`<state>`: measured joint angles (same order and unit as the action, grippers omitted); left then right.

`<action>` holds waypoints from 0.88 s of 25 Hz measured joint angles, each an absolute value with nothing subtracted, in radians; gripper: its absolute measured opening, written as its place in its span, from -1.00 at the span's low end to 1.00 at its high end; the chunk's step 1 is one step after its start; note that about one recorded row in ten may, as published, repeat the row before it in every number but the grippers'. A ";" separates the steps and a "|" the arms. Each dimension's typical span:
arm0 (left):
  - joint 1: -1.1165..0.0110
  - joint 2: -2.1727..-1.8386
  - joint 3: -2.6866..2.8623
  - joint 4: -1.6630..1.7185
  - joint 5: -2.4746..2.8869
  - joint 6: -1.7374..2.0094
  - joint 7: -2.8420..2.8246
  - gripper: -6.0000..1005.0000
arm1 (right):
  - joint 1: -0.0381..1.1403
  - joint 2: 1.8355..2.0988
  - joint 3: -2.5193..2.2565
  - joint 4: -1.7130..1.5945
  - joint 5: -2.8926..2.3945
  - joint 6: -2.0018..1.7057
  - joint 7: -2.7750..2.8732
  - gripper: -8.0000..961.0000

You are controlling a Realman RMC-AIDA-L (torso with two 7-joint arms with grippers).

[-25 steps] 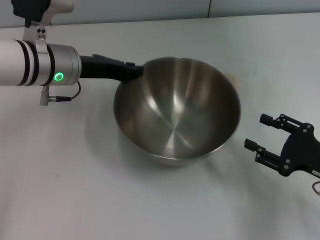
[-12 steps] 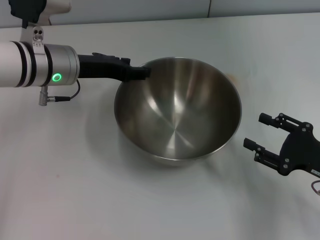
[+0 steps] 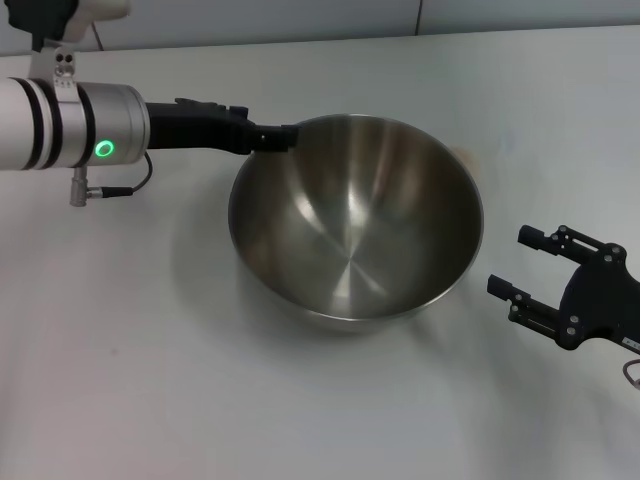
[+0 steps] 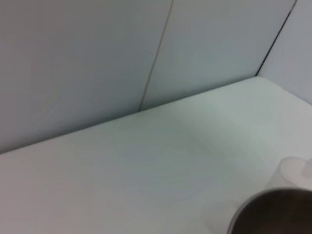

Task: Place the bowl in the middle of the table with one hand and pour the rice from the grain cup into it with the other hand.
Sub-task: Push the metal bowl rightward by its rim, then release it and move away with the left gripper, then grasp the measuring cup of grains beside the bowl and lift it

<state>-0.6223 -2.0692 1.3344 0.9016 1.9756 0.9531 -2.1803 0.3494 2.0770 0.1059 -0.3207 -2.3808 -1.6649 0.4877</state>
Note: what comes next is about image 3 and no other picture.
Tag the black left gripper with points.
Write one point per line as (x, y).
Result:
(185, 127)

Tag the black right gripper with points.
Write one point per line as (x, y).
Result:
(605, 305)

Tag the clear plastic measuring cup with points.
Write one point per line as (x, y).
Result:
(474, 161)

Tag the stainless steel mixing bowl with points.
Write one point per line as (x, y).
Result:
(350, 225)

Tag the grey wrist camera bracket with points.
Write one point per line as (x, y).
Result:
(62, 65)

